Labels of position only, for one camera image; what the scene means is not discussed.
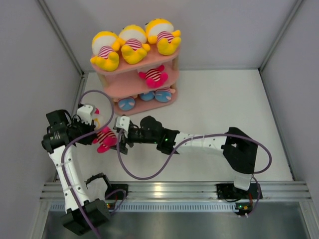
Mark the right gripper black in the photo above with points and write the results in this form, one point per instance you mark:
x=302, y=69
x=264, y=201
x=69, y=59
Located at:
x=125, y=141

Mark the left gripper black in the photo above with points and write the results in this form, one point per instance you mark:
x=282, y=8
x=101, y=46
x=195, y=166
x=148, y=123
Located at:
x=89, y=128

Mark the boy doll plush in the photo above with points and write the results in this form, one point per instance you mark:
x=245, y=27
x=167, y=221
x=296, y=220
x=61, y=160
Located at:
x=127, y=103
x=164, y=95
x=147, y=96

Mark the white pink bear plush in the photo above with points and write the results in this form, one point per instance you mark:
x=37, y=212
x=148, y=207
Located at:
x=154, y=77
x=106, y=137

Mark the yellow frog plush toy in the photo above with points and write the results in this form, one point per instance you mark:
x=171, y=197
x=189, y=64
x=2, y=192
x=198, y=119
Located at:
x=161, y=32

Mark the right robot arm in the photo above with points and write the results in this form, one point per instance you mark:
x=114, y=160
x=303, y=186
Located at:
x=237, y=148

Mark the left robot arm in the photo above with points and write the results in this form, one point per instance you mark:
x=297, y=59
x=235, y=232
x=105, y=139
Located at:
x=83, y=213

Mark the boy doll plush in shelf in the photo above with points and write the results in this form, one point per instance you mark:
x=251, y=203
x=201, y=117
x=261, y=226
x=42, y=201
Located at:
x=127, y=103

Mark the pink three-tier shelf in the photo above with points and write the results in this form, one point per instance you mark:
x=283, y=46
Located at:
x=125, y=82

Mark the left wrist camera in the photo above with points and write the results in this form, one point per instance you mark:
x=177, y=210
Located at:
x=85, y=113

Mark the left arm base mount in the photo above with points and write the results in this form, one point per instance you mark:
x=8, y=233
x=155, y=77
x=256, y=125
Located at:
x=116, y=192

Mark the aluminium front rail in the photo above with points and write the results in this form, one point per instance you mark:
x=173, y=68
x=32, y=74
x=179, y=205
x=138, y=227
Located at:
x=284, y=191

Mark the white slotted cable duct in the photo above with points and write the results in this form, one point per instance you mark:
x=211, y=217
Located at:
x=177, y=207

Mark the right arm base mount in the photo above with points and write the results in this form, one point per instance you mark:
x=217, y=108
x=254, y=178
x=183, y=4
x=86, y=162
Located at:
x=228, y=192

